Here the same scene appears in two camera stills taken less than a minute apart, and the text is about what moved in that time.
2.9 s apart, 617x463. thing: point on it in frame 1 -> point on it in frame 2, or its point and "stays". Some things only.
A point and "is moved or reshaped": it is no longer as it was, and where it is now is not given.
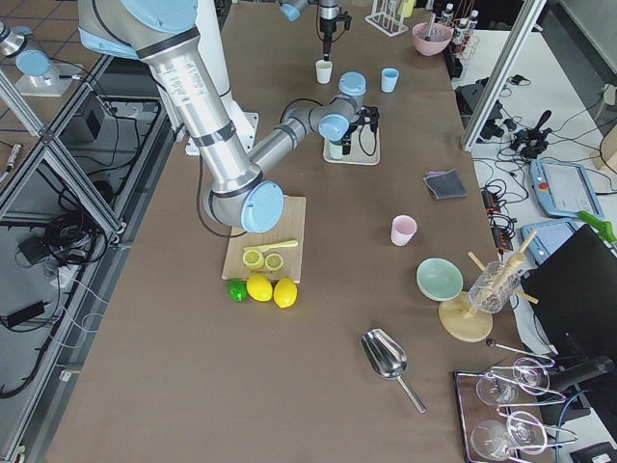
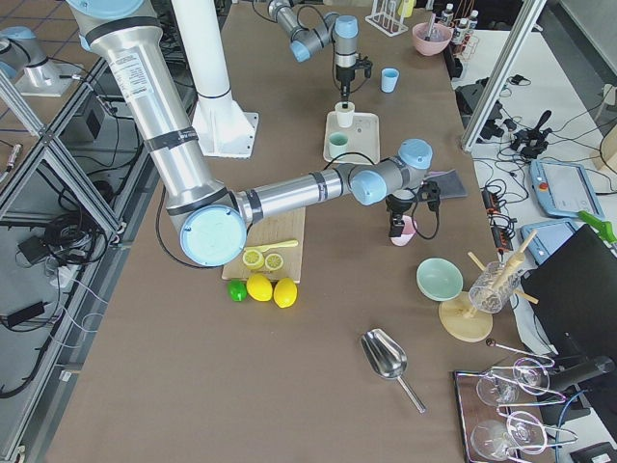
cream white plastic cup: x=324 y=70 is moved or reshaped
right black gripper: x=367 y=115 -> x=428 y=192
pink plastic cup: x=403 y=230 stays
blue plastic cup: x=388 y=79 stays
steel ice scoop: x=386 y=357 stays
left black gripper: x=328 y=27 -> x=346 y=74
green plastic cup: x=335 y=149 stays
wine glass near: x=492 y=440 stays
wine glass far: x=529 y=374 stays
